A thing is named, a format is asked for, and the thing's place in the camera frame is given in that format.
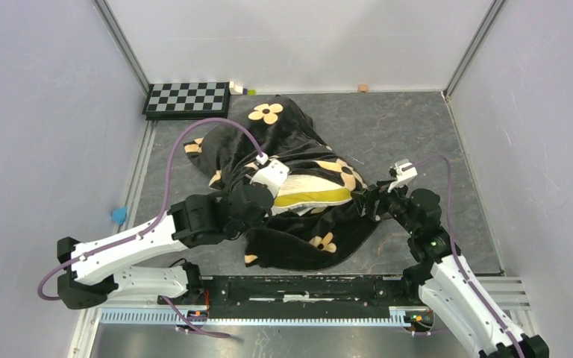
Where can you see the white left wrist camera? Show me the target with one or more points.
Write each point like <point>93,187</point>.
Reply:
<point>271,173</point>

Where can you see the blue small object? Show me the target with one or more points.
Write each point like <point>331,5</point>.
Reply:
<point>119,215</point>

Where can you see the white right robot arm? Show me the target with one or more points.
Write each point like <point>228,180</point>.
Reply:
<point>442,279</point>

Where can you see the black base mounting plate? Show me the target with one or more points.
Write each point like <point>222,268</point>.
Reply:
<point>299,296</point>

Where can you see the small tan wooden block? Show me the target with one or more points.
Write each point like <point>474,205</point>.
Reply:
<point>363,88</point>

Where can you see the black grey checkerboard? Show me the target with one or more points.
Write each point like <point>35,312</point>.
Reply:
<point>187,101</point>

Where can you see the black floral pillowcase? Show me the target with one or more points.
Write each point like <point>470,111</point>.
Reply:
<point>278,126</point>

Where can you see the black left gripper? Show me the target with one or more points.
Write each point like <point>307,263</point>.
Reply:
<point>260,218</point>

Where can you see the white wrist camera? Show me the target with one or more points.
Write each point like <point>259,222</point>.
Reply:
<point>402,172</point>
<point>271,173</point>

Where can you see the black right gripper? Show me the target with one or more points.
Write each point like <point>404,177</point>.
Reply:
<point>380,193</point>

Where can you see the small white block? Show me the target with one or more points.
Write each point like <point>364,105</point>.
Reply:
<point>235,88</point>

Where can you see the white yellow pillow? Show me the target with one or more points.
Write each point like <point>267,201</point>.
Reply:
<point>303,194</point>

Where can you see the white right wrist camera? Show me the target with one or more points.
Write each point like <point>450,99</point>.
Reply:
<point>402,172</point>

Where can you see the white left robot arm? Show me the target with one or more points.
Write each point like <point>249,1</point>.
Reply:
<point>109,268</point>

